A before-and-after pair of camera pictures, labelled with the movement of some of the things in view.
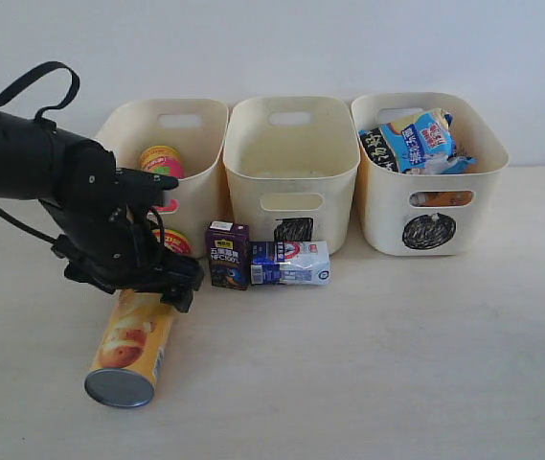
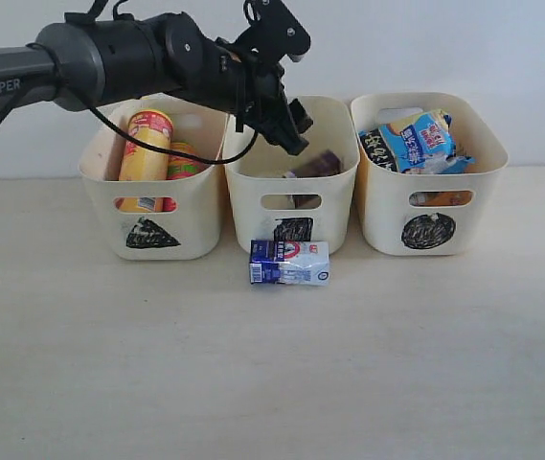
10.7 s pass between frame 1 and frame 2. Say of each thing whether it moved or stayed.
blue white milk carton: stayed
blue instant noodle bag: stayed
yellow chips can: moved
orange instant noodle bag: stayed
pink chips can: moved
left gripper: moved
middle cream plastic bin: stayed
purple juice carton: moved
